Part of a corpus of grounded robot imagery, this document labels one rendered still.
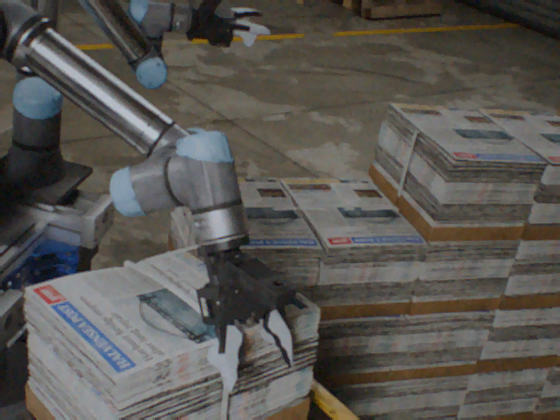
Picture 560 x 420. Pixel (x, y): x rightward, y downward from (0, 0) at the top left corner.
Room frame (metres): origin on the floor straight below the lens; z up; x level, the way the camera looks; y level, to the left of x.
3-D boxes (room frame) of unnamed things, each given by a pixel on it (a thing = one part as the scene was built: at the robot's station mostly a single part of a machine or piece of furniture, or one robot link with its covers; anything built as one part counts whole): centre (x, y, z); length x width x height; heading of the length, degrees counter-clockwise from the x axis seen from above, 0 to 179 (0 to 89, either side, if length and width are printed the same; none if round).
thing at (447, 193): (2.05, -0.44, 0.95); 0.38 x 0.29 x 0.23; 24
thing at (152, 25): (2.02, 0.42, 1.21); 0.11 x 0.08 x 0.09; 109
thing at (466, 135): (2.05, -0.45, 1.06); 0.37 x 0.29 x 0.01; 24
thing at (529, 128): (2.17, -0.71, 1.06); 0.37 x 0.28 x 0.01; 25
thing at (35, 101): (1.81, 0.63, 0.98); 0.13 x 0.12 x 0.14; 19
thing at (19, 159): (1.80, 0.63, 0.87); 0.15 x 0.15 x 0.10
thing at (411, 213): (2.05, -0.44, 0.86); 0.38 x 0.29 x 0.04; 24
